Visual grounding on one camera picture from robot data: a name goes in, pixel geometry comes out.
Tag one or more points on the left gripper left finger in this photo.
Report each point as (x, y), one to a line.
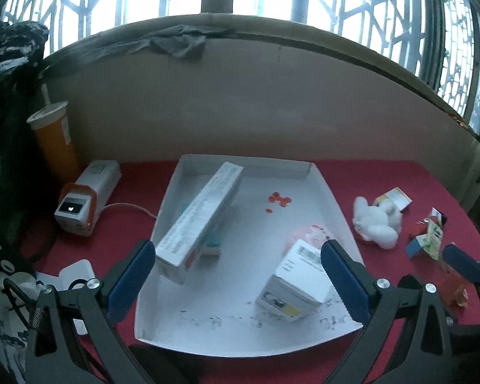
(54, 353)

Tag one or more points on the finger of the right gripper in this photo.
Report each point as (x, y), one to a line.
(464, 264)

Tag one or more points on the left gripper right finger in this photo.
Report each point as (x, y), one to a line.
(423, 353)

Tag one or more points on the green white small box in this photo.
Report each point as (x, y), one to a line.
(433, 239)

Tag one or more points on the strawberry plush toy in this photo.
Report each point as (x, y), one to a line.
(421, 227)

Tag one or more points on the white plush toy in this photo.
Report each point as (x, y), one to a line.
(377, 223)

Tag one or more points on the white omeprazole medicine box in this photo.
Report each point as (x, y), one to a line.
(299, 285)

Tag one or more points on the long grey white box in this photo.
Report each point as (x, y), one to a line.
(179, 241)

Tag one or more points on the yellow small packet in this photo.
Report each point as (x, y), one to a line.
(453, 287)

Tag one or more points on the yellow white medicine box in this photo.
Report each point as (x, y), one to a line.
(397, 196)

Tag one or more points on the red table cloth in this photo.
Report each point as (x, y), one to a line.
(145, 184)

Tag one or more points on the white orange device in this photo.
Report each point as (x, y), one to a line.
(82, 201)

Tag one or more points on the white cardboard tray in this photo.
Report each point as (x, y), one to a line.
(214, 312)

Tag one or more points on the teal white small box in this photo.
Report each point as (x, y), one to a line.
(213, 244)

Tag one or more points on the orange drink cup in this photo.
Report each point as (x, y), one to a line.
(51, 126)

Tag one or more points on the window security grille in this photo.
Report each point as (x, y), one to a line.
(436, 40)

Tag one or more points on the black plastic bag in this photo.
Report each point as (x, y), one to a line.
(22, 47)

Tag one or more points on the grey tape piece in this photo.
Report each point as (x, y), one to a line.
(184, 42)

